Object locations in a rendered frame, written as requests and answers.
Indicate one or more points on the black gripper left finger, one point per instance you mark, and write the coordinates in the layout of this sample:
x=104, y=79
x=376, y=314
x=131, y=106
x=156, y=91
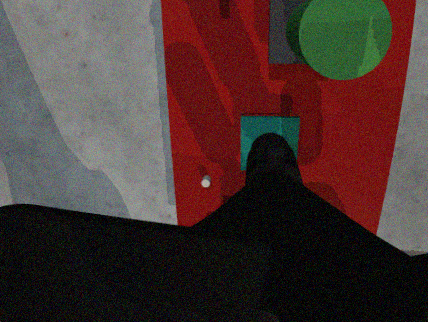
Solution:
x=58, y=265

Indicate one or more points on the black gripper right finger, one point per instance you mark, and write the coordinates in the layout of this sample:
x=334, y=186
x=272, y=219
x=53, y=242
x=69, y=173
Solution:
x=328, y=268

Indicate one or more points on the red circuit board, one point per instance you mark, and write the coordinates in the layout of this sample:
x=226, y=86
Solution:
x=321, y=105

